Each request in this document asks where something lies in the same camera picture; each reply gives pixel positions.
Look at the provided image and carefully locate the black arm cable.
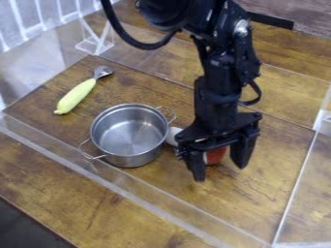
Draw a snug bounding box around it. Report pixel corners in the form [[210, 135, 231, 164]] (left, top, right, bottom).
[[100, 0, 179, 51]]

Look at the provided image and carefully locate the red and white plush mushroom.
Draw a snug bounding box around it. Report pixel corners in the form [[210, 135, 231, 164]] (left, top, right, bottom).
[[166, 127, 229, 165]]

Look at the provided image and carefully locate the black strip on table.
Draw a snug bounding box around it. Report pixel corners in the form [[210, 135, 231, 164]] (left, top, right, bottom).
[[249, 12, 295, 30]]

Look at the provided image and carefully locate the clear acrylic triangle bracket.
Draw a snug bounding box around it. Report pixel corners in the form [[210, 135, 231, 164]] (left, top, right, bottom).
[[75, 18, 115, 55]]

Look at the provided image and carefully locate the yellow handled metal tool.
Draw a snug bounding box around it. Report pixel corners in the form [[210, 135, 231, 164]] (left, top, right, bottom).
[[54, 66, 114, 115]]

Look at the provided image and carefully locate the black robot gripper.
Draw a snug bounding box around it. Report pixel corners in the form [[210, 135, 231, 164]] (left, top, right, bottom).
[[175, 77, 263, 182]]

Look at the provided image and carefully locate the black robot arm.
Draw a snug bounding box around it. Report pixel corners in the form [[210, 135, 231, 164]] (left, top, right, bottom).
[[139, 0, 263, 182]]

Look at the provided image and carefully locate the silver metal pot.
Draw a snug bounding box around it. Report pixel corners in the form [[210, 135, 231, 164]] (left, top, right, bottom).
[[79, 103, 178, 169]]

